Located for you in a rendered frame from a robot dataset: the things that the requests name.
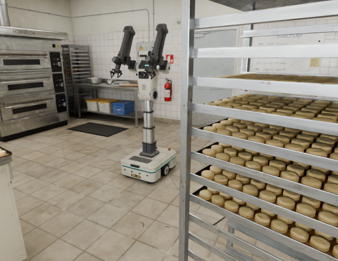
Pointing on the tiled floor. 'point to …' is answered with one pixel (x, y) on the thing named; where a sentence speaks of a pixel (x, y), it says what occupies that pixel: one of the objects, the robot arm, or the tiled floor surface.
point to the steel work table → (111, 89)
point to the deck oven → (28, 82)
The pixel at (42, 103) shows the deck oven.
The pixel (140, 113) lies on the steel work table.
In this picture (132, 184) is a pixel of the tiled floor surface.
